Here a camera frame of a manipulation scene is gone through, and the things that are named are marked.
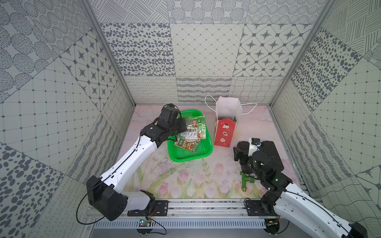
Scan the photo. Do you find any white red paper gift bag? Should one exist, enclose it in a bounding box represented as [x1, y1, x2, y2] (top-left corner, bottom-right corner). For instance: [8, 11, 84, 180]
[204, 95, 258, 148]

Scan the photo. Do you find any green red soup packet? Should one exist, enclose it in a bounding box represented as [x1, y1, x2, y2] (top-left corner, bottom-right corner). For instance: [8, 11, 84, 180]
[178, 116, 206, 140]

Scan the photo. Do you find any green plastic basket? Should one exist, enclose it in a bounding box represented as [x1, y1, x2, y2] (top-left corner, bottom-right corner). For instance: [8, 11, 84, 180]
[168, 110, 213, 163]

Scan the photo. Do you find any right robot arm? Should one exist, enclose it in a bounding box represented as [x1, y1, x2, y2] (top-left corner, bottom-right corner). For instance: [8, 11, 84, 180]
[233, 138, 368, 238]

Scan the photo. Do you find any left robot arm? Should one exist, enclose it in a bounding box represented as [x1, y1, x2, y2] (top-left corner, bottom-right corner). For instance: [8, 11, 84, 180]
[86, 104, 187, 221]

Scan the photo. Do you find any green plastic faucet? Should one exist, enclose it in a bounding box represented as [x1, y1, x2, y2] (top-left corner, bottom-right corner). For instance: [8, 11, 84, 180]
[240, 172, 256, 192]

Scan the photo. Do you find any black plastic tool case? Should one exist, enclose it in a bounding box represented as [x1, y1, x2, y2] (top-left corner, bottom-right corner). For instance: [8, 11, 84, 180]
[236, 141, 284, 177]

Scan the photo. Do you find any red orange soup packet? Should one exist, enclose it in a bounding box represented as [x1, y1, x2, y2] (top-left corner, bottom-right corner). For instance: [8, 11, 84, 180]
[174, 137, 200, 153]

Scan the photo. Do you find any black round connector board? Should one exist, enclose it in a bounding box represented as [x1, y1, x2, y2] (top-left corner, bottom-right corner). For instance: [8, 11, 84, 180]
[264, 219, 280, 235]

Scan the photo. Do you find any small green circuit board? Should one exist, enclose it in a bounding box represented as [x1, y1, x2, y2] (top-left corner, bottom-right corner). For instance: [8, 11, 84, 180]
[139, 219, 151, 227]

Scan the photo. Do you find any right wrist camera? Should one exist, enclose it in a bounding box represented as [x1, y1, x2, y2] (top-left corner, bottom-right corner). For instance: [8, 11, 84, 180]
[248, 138, 261, 157]

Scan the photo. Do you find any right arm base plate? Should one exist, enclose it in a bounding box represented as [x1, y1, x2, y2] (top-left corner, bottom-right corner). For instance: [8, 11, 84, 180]
[243, 198, 276, 217]

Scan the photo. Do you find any aluminium mounting rail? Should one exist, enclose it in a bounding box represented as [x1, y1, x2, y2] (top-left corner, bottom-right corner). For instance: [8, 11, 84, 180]
[84, 198, 331, 220]

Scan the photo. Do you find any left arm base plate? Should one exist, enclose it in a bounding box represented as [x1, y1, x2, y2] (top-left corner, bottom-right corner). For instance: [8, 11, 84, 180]
[127, 200, 169, 217]

